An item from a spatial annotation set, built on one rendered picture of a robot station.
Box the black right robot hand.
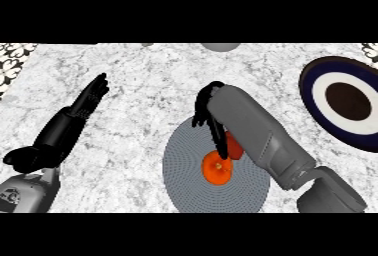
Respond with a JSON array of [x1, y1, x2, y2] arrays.
[[190, 80, 231, 161]]

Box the black and white patterned tile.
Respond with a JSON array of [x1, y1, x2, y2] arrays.
[[0, 42, 39, 100], [360, 42, 378, 65]]

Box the navy and white plate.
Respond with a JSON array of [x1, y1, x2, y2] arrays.
[[298, 55, 378, 154]]

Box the round grey placemat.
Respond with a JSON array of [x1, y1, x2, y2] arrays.
[[160, 116, 271, 214]]

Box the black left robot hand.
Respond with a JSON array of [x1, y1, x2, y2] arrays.
[[1, 72, 110, 174]]

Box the orange squash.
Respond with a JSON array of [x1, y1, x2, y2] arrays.
[[200, 130, 244, 186]]

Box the grey rounded object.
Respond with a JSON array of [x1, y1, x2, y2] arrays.
[[200, 42, 241, 53]]

